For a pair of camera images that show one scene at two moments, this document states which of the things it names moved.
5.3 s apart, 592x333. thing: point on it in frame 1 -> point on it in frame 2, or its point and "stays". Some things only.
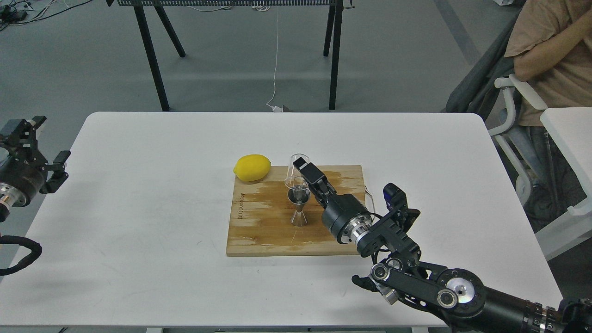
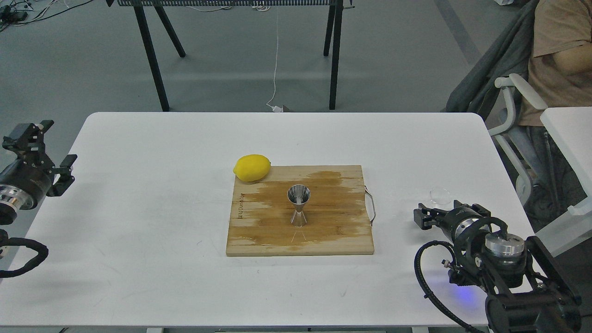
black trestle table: (334, 23) stays
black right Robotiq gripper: (346, 218) -> (463, 221)
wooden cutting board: (262, 215) stays
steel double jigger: (299, 196) stays
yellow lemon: (252, 168) stays
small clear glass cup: (295, 180) -> (440, 195)
